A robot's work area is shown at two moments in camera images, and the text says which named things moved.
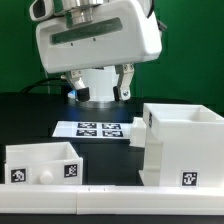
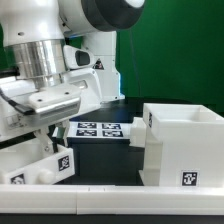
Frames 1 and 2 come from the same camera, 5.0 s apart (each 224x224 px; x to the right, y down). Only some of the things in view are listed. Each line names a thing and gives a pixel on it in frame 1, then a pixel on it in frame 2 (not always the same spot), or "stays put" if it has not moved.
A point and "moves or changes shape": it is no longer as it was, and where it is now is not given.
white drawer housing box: x=184 y=146 stays put
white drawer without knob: x=138 y=132 stays put
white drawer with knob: x=55 y=163 moves or changes shape
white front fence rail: x=83 y=199 stays put
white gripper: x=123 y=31 to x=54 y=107
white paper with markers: x=113 y=130 stays put
